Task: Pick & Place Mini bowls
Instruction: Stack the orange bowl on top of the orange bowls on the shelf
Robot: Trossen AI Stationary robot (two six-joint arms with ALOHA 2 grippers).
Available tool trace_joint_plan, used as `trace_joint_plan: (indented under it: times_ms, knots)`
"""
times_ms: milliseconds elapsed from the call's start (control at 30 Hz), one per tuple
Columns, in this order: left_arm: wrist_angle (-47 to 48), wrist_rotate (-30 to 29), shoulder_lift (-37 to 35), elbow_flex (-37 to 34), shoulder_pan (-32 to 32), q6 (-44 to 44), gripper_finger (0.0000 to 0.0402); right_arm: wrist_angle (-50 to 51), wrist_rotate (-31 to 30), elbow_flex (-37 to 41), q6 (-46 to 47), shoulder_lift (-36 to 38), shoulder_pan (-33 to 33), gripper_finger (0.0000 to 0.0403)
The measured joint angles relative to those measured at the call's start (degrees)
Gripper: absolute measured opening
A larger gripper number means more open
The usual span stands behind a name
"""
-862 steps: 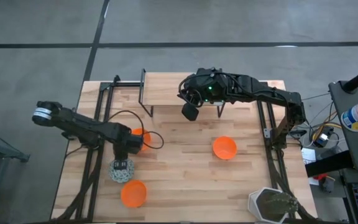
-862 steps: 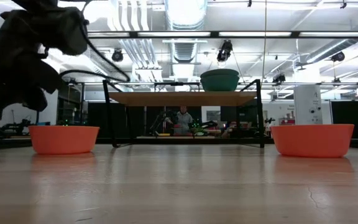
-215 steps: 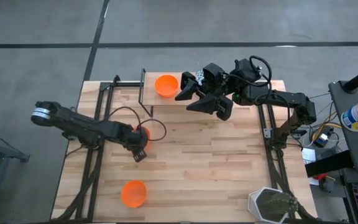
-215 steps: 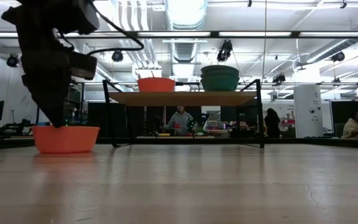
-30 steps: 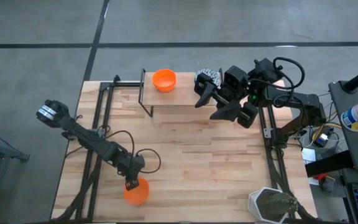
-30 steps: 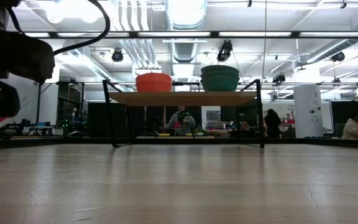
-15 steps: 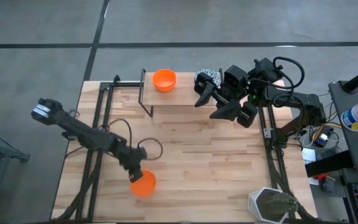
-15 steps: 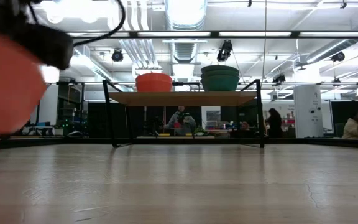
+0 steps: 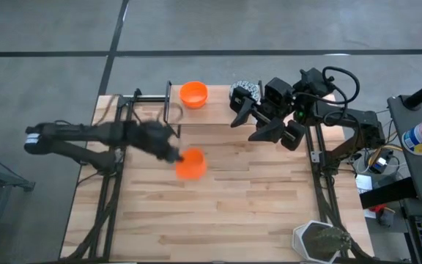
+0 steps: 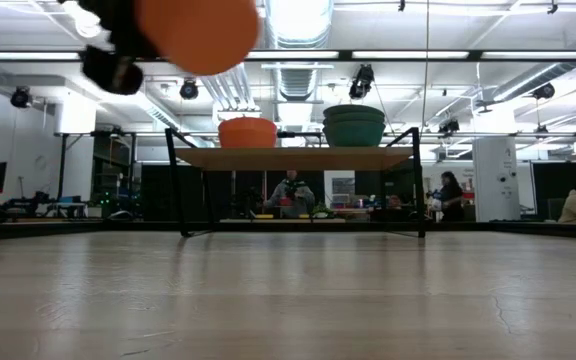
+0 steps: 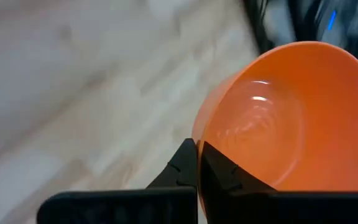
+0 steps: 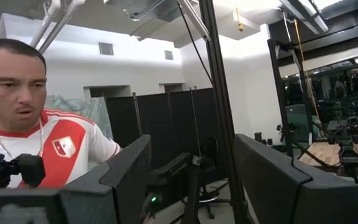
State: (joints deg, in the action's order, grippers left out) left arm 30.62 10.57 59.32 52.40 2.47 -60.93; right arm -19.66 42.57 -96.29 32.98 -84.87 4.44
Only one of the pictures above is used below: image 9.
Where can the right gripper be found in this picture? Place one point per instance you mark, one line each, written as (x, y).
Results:
(293, 135)

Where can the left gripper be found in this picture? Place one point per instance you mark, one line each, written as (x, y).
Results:
(150, 135)

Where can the orange mini bowl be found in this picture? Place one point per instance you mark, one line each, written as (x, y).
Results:
(193, 94)
(192, 165)

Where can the teal patterned mini bowl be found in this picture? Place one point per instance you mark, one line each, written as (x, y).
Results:
(248, 88)

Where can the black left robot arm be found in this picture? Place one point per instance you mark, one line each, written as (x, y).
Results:
(68, 132)

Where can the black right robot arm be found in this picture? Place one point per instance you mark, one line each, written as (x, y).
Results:
(361, 121)

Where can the white paper sheet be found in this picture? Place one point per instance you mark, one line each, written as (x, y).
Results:
(363, 183)

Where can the white hexagonal plant pot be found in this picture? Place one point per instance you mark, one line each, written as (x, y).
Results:
(300, 242)

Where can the blue white power adapter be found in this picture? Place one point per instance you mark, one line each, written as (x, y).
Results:
(379, 165)

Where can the green cactus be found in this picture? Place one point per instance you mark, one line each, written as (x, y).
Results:
(330, 240)

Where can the black flat bar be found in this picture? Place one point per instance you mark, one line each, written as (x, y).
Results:
(387, 194)

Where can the red black small tool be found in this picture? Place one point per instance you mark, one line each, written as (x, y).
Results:
(381, 214)

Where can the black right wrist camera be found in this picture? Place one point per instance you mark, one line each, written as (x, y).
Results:
(278, 91)

